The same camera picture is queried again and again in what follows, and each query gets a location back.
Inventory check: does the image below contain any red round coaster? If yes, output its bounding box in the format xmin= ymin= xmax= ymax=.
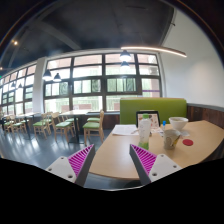
xmin=182 ymin=139 xmax=193 ymax=146

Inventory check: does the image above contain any black pendant lamp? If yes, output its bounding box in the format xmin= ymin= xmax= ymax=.
xmin=120 ymin=50 xmax=131 ymax=62
xmin=53 ymin=73 xmax=61 ymax=82
xmin=42 ymin=69 xmax=53 ymax=81

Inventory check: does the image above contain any white ceramic bowl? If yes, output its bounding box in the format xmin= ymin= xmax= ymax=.
xmin=169 ymin=117 xmax=188 ymax=131

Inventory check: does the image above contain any blue capped marker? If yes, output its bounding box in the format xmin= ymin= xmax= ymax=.
xmin=162 ymin=121 xmax=166 ymax=130

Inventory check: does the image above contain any black framed tablet stand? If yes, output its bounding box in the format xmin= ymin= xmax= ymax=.
xmin=136 ymin=110 xmax=160 ymax=129

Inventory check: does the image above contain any wooden dining table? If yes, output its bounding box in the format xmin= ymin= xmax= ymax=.
xmin=62 ymin=110 xmax=88 ymax=144

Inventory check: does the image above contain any white paper sheet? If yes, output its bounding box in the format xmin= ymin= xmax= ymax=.
xmin=112 ymin=124 xmax=138 ymax=136

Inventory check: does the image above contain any long linear ceiling light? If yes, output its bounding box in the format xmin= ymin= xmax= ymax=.
xmin=121 ymin=46 xmax=187 ymax=58

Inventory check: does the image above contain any wooden chair green seat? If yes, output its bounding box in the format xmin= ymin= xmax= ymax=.
xmin=83 ymin=111 xmax=104 ymax=144
xmin=51 ymin=112 xmax=74 ymax=141
xmin=10 ymin=115 xmax=26 ymax=134
xmin=33 ymin=113 xmax=49 ymax=138

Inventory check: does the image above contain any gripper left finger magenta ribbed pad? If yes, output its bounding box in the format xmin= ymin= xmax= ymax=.
xmin=46 ymin=145 xmax=95 ymax=186

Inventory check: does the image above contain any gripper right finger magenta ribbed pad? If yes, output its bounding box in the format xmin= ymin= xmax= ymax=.
xmin=129 ymin=144 xmax=181 ymax=185

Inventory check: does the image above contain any green upholstered booth bench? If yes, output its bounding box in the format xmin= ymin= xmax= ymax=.
xmin=120 ymin=97 xmax=187 ymax=124

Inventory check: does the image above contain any white paper cup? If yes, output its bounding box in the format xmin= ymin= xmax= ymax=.
xmin=163 ymin=129 xmax=180 ymax=150

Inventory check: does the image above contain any white plastic bottle green cap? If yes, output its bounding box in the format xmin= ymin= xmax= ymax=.
xmin=138 ymin=114 xmax=151 ymax=150

